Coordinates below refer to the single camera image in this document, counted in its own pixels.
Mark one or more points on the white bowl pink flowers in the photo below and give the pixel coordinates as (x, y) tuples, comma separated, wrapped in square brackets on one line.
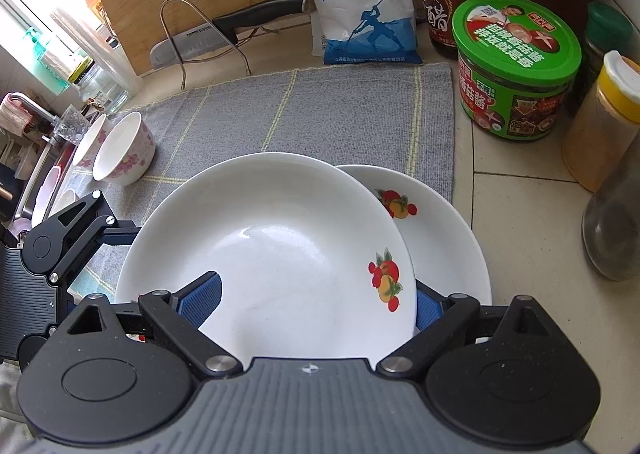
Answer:
[(87, 144), (122, 144)]

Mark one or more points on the grey and teal checked towel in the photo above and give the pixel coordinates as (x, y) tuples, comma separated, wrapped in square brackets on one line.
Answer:
[(325, 124)]

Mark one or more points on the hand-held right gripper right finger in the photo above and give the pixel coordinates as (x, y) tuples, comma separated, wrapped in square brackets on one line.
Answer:
[(426, 309)]

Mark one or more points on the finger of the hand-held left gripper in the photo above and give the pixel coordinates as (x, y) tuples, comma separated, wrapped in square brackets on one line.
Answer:
[(120, 231)]

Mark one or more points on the green-lid spice jar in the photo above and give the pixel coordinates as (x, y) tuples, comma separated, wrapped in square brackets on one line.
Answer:
[(607, 29)]

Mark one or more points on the window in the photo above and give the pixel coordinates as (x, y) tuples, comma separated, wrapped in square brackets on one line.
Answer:
[(30, 14)]

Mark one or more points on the glass jar yellow-green lid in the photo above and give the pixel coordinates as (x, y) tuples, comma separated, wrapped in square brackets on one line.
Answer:
[(100, 89)]

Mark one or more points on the green sauce jar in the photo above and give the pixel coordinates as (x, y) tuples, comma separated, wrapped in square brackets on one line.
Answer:
[(515, 44)]

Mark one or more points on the pink cloth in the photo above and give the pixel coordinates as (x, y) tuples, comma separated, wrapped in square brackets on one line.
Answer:
[(12, 114)]

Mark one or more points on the white and blue salt bag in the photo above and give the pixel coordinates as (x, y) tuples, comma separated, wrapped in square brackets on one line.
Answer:
[(370, 24)]

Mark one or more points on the white plate fruit print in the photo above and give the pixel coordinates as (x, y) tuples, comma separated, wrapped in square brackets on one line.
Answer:
[(280, 244), (440, 244)]

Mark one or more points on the clear glass mug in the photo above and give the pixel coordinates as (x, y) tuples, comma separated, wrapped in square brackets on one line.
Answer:
[(75, 126)]

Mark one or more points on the metal faucet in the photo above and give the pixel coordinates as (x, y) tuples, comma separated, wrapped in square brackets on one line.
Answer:
[(30, 103)]

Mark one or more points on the steel sink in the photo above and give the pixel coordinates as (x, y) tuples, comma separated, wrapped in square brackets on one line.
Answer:
[(37, 174)]

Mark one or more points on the green dish soap bottle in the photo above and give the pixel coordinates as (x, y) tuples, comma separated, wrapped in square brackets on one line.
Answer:
[(45, 64)]

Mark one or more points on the glass bottle red cap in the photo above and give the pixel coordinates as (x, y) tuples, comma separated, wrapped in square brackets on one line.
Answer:
[(615, 224)]

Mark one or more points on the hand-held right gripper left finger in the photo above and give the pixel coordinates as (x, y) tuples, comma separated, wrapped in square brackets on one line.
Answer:
[(200, 296)]

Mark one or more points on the yellow-cap spice jar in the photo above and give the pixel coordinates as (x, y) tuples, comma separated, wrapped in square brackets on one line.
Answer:
[(600, 134)]

